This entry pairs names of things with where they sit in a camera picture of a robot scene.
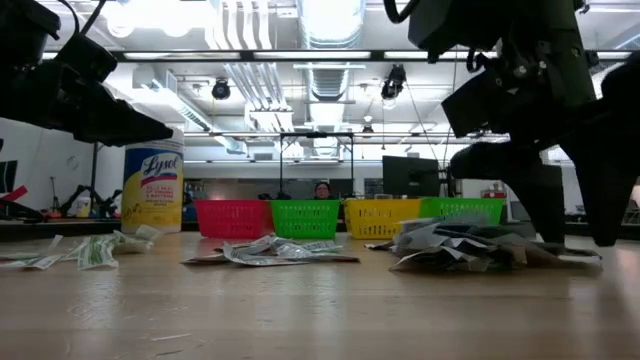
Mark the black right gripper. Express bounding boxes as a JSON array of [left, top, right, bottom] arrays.
[[449, 44, 640, 248]]

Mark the black dome camera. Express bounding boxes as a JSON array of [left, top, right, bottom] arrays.
[[210, 77, 233, 102]]

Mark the black hanging camera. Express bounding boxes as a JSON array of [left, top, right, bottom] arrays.
[[379, 63, 408, 102]]

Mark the black bench device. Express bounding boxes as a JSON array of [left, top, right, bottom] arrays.
[[0, 197, 47, 224]]

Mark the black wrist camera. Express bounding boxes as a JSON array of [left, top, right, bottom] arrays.
[[441, 68, 507, 140], [53, 33, 120, 84]]

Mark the red plastic basket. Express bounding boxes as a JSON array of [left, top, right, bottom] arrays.
[[193, 199, 275, 240]]

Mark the green plastic basket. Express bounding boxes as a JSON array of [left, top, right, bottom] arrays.
[[270, 199, 342, 241], [418, 196, 506, 226]]

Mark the black aluminium rig frame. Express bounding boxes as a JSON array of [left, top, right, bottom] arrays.
[[0, 218, 640, 242]]

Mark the black computer monitor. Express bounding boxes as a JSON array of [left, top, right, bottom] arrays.
[[381, 154, 442, 199]]

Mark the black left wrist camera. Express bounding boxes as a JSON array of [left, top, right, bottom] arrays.
[[53, 33, 120, 84]]

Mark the black distant frame post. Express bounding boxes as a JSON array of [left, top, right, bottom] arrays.
[[88, 142, 100, 202]]

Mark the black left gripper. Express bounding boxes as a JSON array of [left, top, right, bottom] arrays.
[[0, 58, 174, 147]]

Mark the black wall panel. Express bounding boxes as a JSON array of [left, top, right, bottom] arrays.
[[0, 159, 19, 195]]

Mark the red flat object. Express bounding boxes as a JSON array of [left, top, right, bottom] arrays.
[[0, 185, 30, 204]]

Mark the Lysol wipes canister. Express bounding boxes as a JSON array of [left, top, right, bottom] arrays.
[[121, 130, 186, 235]]

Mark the red box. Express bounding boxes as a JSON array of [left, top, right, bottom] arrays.
[[480, 182, 507, 200]]

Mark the white sachet red blue print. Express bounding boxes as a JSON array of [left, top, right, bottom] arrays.
[[299, 240, 345, 253], [279, 247, 360, 264], [223, 243, 309, 268]]

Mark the yellow plastic basket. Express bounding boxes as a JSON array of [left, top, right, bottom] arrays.
[[342, 198, 425, 241]]

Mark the silver ventilation duct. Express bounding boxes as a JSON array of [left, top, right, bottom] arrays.
[[295, 0, 367, 161]]

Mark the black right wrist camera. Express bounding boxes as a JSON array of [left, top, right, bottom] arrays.
[[441, 68, 507, 140]]

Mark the black tubular stand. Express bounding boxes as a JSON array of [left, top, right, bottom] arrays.
[[277, 131, 356, 201]]

